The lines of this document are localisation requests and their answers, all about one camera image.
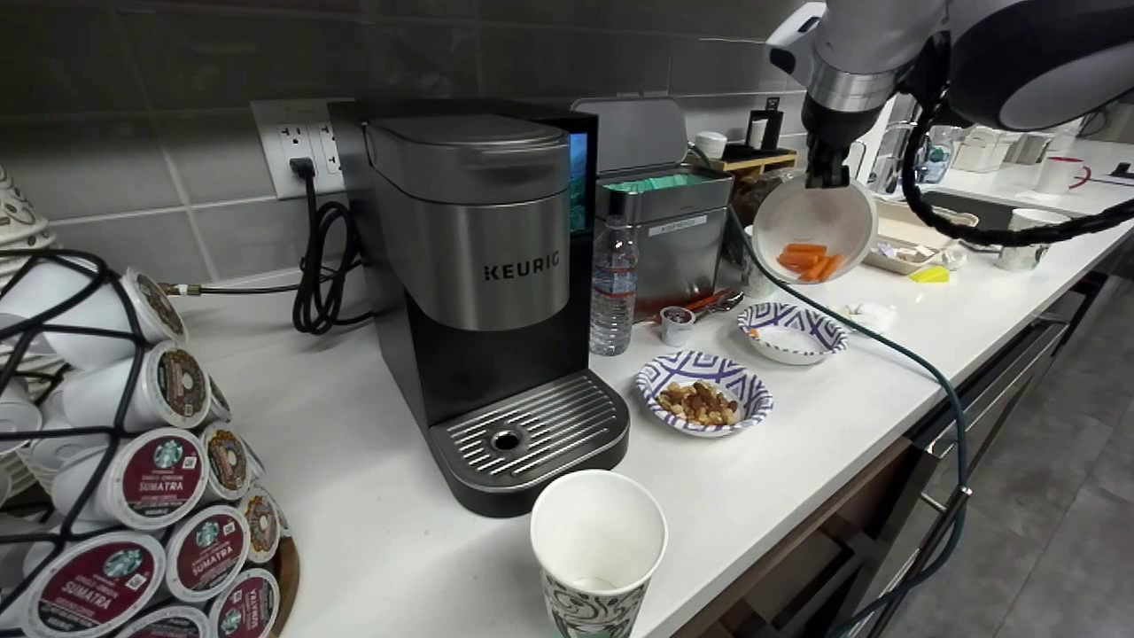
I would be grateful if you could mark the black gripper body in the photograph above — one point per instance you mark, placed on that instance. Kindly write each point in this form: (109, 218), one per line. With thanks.
(828, 142)

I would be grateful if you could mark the orange carrot pieces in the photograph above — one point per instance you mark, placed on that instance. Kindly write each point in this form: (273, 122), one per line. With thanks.
(806, 258)

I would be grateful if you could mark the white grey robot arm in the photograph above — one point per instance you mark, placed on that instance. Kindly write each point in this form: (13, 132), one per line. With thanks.
(872, 46)

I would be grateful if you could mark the blue white patterned bowl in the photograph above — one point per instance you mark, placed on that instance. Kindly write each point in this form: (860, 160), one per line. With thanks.
(677, 374)
(786, 339)

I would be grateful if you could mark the white paper towel roll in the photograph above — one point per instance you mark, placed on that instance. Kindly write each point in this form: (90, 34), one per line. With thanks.
(879, 146)

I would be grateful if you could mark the black bottle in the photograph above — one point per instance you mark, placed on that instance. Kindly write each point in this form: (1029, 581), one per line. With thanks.
(767, 128)

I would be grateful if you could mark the wooden cutting board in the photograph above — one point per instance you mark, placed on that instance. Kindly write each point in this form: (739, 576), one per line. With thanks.
(756, 160)

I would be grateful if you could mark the small white container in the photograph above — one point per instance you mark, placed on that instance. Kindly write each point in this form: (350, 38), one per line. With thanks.
(711, 142)

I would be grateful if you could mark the beige takeout clamshell container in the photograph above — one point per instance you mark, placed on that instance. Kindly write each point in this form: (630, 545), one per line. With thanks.
(910, 248)

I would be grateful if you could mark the steel kitchen sink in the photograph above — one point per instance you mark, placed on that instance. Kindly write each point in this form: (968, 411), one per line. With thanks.
(981, 215)

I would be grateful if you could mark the small yellow sponge piece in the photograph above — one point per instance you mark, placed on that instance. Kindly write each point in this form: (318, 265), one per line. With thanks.
(933, 275)

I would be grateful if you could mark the silver metal box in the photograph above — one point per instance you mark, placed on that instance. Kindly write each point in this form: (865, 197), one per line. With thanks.
(675, 248)

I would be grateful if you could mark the red measuring scoop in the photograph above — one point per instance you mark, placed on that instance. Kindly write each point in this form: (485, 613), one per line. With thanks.
(675, 320)

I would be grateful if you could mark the white mug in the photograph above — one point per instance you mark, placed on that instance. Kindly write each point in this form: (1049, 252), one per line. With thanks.
(1062, 174)

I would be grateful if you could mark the clear plastic water bottle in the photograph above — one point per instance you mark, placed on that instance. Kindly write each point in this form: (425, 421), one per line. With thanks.
(610, 285)

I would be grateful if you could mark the brown nuts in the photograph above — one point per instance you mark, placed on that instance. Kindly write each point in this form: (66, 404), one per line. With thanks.
(695, 404)

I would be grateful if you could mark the silver black Keurig coffee machine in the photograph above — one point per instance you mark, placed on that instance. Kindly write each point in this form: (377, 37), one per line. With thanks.
(485, 233)

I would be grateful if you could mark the dark wood drawer cabinet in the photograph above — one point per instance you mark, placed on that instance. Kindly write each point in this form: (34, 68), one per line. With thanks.
(803, 578)

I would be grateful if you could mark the patterned paper cup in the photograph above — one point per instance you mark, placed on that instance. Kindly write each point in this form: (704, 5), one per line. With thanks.
(596, 543)

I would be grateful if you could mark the brown lid coffee pod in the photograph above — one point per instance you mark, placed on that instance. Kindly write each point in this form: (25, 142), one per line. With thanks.
(264, 525)
(84, 320)
(228, 463)
(177, 382)

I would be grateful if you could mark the red label coffee pod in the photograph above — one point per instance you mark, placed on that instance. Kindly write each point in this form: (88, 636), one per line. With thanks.
(244, 603)
(206, 551)
(162, 474)
(173, 623)
(95, 584)

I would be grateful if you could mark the white wall outlet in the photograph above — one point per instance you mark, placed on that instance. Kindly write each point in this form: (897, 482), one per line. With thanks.
(278, 135)

